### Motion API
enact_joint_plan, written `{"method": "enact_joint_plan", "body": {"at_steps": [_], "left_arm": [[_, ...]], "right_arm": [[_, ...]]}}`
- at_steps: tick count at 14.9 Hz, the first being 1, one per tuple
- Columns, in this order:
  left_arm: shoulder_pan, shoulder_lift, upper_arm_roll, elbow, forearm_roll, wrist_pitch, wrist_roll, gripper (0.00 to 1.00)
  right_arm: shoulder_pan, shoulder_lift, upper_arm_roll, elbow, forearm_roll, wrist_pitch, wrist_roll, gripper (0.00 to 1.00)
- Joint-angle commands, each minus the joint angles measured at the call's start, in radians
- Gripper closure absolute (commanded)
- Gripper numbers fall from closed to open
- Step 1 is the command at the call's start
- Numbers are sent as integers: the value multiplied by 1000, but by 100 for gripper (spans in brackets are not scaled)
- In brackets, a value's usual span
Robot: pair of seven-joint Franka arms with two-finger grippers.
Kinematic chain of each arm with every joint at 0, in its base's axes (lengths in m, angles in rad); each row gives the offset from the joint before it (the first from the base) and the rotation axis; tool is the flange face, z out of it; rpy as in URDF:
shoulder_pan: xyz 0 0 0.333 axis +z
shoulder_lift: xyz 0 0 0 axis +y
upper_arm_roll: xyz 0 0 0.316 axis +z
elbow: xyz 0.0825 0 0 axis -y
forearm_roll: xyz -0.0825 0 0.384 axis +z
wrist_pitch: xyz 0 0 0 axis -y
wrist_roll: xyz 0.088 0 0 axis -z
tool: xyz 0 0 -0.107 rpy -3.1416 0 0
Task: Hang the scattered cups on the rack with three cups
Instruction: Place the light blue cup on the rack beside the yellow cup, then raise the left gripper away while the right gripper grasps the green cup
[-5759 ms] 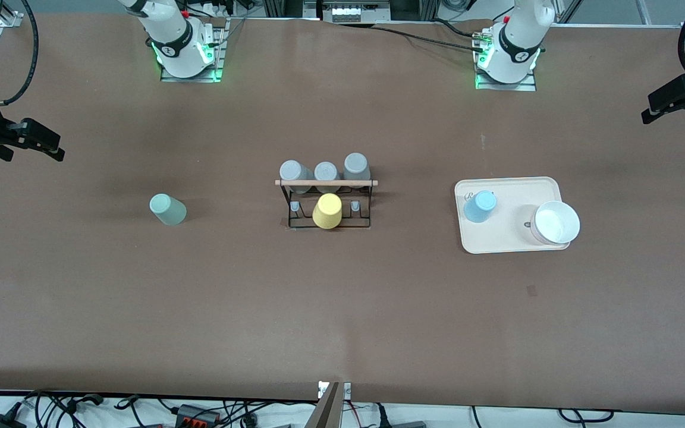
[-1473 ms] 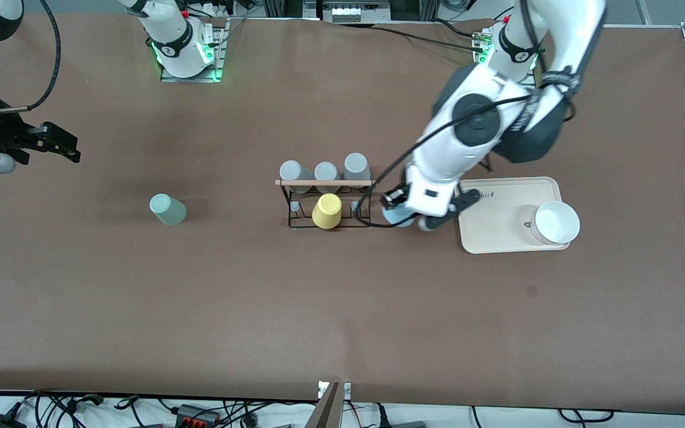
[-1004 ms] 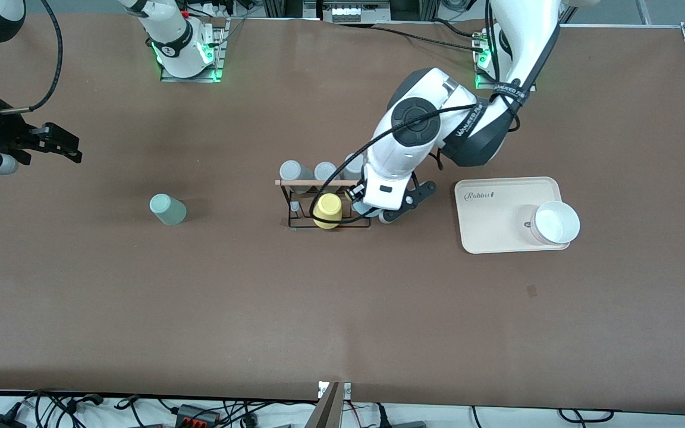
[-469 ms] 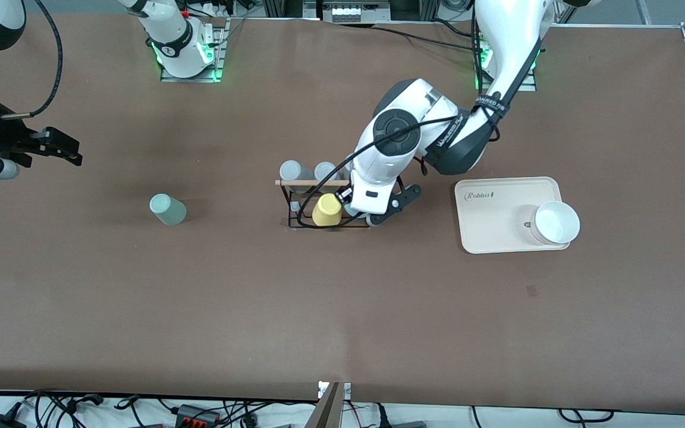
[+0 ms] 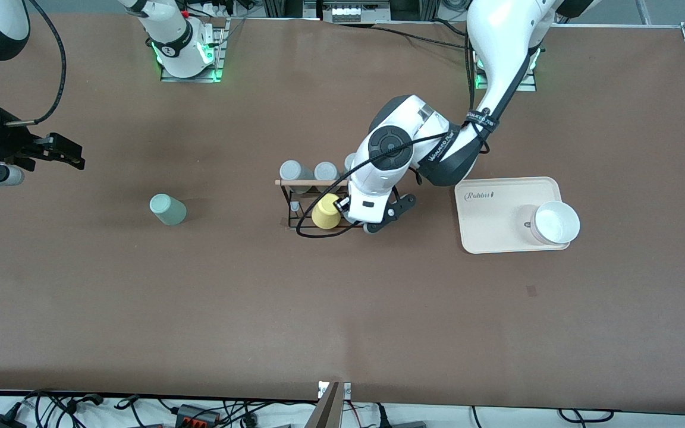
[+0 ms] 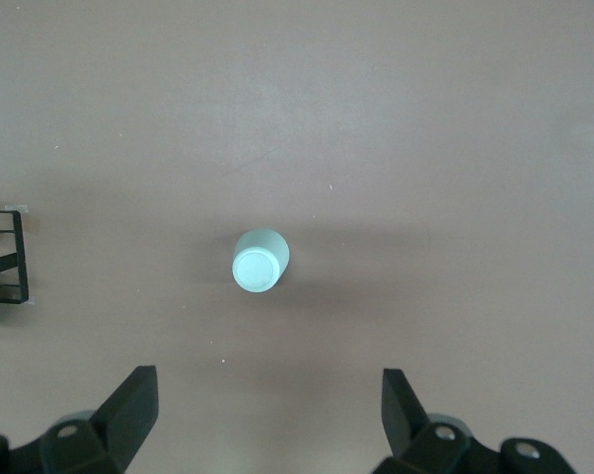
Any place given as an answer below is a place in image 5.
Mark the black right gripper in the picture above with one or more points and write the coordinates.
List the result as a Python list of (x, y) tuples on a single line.
[(5, 142)]

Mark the pale green cup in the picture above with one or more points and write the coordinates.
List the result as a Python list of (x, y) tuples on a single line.
[(167, 209)]

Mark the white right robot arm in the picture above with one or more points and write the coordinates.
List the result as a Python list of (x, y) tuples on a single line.
[(170, 35)]

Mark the yellow cup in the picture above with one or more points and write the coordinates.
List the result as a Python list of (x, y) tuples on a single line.
[(322, 217)]

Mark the grey cup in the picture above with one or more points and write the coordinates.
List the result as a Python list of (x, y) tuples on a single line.
[(349, 161), (325, 170), (292, 171)]

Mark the beige rectangular tray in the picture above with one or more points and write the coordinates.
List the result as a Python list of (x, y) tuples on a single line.
[(497, 226)]

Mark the white bowl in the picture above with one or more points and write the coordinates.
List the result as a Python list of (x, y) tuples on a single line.
[(555, 223)]

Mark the grey metal beam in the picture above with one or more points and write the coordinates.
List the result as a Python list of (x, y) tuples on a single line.
[(326, 410)]

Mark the black plug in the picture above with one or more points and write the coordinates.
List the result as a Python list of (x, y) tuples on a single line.
[(382, 416)]

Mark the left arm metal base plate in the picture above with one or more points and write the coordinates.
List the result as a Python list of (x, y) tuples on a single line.
[(530, 85)]

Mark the silver beam bracket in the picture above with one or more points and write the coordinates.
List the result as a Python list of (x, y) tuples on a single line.
[(346, 390)]

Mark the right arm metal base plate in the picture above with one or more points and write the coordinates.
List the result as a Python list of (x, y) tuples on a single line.
[(219, 65)]

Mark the black aluminium frame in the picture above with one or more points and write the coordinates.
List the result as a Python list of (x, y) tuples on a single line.
[(283, 7)]

